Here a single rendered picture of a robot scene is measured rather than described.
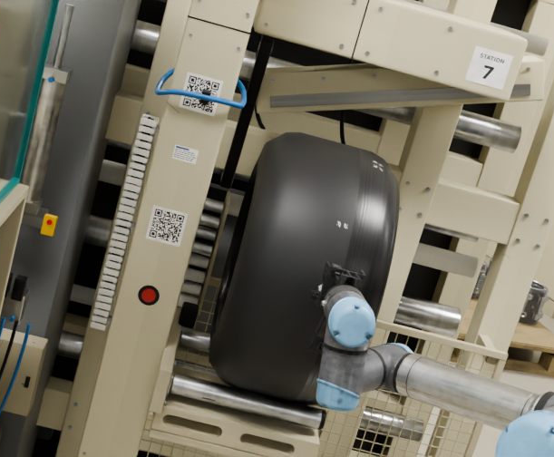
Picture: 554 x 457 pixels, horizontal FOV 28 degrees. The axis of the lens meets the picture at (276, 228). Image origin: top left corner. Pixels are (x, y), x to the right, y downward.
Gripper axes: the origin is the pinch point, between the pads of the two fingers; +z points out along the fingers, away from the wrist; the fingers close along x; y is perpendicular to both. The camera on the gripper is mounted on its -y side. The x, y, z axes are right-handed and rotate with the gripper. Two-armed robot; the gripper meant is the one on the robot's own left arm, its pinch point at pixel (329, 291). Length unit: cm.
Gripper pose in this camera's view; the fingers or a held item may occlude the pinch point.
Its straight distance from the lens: 215.8
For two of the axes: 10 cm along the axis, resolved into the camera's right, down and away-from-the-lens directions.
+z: -0.5, -1.6, 9.9
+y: 2.7, -9.5, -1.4
